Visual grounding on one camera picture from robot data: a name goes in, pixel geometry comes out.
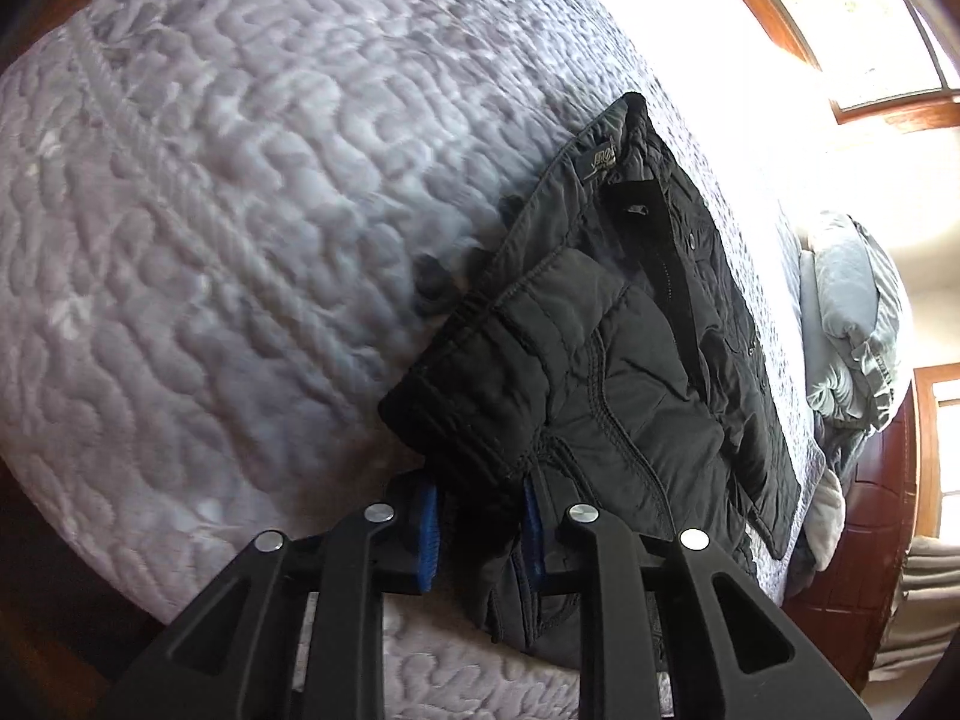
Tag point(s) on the beige curtain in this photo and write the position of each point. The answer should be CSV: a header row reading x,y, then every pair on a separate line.
x,y
924,613

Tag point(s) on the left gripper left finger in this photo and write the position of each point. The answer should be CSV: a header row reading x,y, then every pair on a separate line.
x,y
291,628

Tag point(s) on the grey quilted bedspread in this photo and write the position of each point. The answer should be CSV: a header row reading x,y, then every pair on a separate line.
x,y
229,226

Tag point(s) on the black quilted pants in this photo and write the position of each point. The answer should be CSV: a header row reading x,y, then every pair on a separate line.
x,y
604,354

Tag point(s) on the wood framed window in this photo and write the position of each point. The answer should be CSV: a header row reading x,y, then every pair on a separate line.
x,y
928,497
879,59

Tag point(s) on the dark wooden headboard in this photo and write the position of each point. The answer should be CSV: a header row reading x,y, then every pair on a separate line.
x,y
845,610

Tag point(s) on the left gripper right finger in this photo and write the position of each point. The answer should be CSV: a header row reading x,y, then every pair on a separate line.
x,y
673,617

